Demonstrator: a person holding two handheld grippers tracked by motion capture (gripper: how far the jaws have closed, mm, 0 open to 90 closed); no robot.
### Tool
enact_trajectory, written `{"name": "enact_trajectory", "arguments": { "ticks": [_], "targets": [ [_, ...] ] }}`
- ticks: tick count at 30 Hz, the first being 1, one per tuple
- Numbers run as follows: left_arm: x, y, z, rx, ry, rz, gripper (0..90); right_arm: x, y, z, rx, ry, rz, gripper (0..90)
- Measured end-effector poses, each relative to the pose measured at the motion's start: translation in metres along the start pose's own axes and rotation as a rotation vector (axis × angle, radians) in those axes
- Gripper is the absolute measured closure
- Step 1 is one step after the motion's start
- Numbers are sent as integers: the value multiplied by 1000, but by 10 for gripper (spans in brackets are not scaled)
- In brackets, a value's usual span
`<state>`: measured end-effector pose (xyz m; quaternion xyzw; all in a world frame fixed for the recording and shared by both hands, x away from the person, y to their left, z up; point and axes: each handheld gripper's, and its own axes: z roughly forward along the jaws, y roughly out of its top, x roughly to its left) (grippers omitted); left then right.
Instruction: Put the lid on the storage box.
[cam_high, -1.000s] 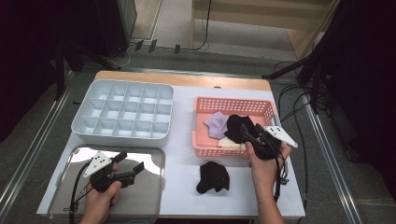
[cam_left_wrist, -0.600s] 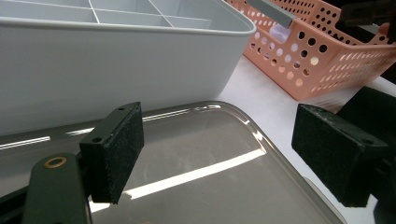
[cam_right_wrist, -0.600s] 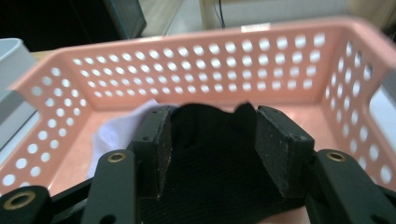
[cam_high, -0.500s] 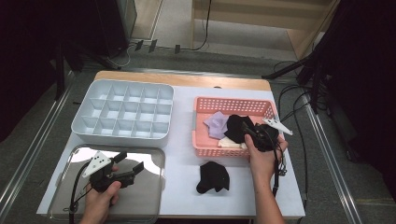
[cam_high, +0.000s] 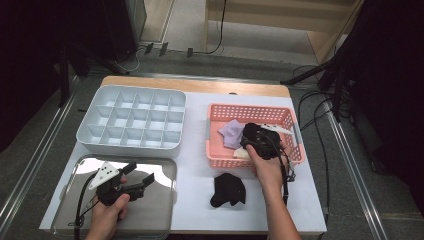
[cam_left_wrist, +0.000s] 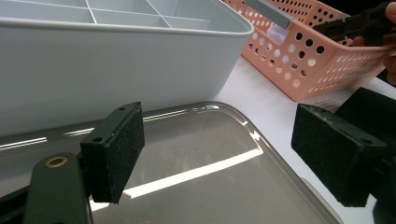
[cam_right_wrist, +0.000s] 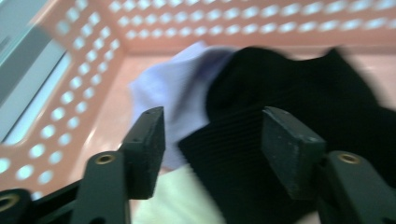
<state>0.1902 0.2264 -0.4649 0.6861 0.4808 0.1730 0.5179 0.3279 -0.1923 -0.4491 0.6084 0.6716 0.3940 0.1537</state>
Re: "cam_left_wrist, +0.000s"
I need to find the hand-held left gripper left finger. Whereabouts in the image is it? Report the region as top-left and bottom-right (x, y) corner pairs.
(79, 101), (146, 204)

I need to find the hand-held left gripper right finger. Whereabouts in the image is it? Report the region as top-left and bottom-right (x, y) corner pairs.
(290, 103), (389, 208)

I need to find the pink perforated plastic basket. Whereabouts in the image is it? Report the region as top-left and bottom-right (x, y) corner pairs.
(222, 0), (396, 102)

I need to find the white divided storage box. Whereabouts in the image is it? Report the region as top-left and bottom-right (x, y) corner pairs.
(0, 0), (255, 138)

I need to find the shiny metal tray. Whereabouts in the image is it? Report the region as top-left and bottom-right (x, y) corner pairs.
(0, 101), (344, 224)

